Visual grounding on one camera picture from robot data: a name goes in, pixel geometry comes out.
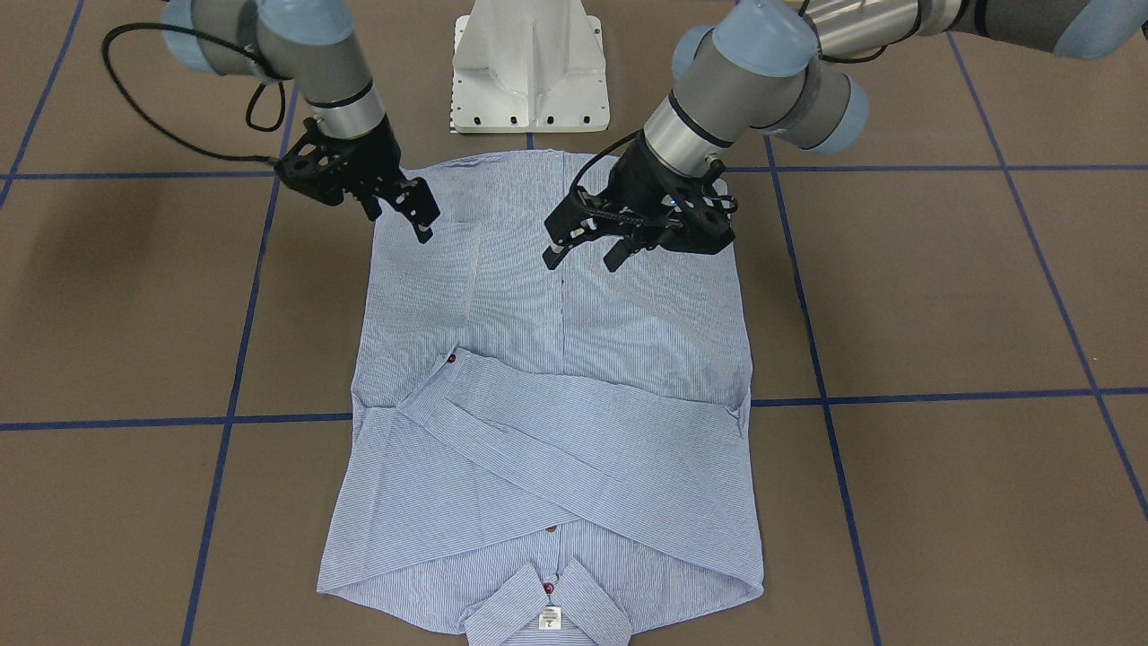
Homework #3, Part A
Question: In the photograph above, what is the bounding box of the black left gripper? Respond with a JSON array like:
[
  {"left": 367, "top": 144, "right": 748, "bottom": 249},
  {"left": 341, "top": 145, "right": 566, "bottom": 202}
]
[{"left": 543, "top": 130, "right": 691, "bottom": 273}]

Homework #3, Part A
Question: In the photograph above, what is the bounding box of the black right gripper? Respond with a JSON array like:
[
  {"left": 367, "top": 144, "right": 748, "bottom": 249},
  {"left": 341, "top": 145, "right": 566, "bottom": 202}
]
[{"left": 346, "top": 116, "right": 441, "bottom": 244}]

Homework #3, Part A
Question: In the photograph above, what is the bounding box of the light blue striped shirt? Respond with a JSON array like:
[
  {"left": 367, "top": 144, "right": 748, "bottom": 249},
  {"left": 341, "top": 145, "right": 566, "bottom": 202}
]
[{"left": 317, "top": 150, "right": 765, "bottom": 645}]

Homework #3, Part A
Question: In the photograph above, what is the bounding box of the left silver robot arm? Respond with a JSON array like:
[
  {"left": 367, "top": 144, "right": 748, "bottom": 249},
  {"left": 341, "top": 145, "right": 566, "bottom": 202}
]
[{"left": 543, "top": 1, "right": 1147, "bottom": 271}]

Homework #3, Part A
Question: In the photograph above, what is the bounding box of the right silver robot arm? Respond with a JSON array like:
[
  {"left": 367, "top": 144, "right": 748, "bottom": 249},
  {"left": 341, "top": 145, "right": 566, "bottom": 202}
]
[{"left": 161, "top": 1, "right": 439, "bottom": 242}]

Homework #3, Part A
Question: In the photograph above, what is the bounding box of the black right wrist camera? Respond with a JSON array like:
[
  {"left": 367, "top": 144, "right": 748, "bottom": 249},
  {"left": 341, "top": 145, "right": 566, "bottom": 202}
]
[{"left": 272, "top": 116, "right": 358, "bottom": 207}]

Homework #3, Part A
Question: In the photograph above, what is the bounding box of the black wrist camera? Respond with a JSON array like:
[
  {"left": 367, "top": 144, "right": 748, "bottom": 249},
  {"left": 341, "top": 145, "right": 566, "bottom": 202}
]
[
  {"left": 272, "top": 116, "right": 358, "bottom": 207},
  {"left": 657, "top": 154, "right": 738, "bottom": 255}
]

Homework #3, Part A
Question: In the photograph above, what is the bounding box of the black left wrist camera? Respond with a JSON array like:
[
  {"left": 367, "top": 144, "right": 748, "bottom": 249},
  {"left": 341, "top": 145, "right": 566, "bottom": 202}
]
[{"left": 657, "top": 154, "right": 738, "bottom": 255}]

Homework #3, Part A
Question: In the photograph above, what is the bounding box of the white camera stand pedestal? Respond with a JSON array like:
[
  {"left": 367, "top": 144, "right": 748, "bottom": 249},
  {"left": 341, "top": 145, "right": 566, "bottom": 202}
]
[{"left": 448, "top": 1, "right": 611, "bottom": 135}]

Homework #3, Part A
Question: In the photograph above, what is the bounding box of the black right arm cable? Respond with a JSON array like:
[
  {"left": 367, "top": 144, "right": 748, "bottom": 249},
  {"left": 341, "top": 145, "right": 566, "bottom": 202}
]
[{"left": 100, "top": 22, "right": 288, "bottom": 168}]

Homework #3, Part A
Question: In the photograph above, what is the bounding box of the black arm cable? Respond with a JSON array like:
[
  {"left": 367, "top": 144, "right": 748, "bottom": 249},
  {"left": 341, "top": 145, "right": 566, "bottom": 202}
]
[
  {"left": 100, "top": 22, "right": 288, "bottom": 168},
  {"left": 794, "top": 0, "right": 925, "bottom": 65}
]

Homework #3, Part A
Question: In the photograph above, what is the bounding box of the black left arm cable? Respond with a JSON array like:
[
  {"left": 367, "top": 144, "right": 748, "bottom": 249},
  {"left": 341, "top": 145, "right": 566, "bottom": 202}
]
[{"left": 794, "top": 0, "right": 925, "bottom": 65}]

